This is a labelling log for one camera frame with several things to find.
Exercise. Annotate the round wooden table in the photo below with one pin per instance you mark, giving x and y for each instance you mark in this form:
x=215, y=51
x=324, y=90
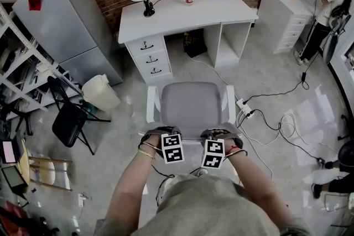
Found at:
x=25, y=163

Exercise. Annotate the person's left hand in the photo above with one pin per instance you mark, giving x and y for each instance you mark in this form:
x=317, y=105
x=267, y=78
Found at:
x=155, y=135

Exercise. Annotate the person's grey shirt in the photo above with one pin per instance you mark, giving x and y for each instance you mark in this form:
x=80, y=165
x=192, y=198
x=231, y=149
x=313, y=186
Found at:
x=210, y=210

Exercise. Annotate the white extension socket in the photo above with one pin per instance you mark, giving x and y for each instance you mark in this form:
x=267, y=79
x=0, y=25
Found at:
x=81, y=199

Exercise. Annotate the white and grey chair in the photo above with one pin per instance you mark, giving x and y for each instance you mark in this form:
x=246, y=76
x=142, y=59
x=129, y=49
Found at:
x=190, y=105

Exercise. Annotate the light wooden stool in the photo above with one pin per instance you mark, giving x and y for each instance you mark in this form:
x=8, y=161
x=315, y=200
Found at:
x=48, y=171

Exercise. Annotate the red paper decoration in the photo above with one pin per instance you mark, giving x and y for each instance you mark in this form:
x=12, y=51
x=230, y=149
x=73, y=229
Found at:
x=35, y=1

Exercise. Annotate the white desk with drawers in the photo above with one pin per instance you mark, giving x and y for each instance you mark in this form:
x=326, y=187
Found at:
x=193, y=13

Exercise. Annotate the person's left forearm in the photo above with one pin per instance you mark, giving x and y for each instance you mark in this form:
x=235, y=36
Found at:
x=130, y=188

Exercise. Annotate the white power strip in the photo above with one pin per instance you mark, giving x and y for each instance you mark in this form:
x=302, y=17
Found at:
x=244, y=109

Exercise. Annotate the person's right forearm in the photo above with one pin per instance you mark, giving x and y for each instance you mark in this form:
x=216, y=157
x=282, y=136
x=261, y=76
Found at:
x=257, y=185

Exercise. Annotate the dark screen tablet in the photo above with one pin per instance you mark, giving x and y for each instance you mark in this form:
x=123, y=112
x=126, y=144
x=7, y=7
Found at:
x=12, y=178

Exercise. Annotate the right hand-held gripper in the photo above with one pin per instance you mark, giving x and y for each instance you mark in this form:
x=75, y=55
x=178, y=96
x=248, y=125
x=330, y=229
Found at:
x=213, y=153

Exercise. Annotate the white shelf cabinet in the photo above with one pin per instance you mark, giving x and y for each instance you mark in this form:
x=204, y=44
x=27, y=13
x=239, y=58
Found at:
x=273, y=8

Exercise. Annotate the black folding chair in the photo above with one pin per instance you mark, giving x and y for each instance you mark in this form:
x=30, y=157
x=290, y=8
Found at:
x=67, y=124

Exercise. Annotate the black bag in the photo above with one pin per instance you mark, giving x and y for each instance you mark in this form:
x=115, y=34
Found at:
x=195, y=45

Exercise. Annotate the cream plastic trash bin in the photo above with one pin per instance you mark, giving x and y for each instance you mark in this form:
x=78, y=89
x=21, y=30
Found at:
x=99, y=94

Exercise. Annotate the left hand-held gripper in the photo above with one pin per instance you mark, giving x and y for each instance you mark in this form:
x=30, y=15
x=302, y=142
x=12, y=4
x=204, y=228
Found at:
x=172, y=148

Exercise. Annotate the person's white shoe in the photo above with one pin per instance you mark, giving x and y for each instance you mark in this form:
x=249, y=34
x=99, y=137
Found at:
x=201, y=172

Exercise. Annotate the silver refrigerator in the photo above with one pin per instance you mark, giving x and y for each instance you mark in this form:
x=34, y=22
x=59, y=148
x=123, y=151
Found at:
x=61, y=27

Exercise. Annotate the person's right hand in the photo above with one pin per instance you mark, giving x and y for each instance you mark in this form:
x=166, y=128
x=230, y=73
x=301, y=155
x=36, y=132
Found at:
x=231, y=138

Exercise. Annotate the pink screen laptop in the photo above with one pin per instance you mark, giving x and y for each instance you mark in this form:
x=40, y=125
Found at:
x=8, y=152

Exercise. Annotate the thin silver bangle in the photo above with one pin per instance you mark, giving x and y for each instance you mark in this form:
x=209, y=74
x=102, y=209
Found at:
x=150, y=145

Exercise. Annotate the white metal shelf rack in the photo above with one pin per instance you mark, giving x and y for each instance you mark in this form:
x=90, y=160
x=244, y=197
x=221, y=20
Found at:
x=16, y=74

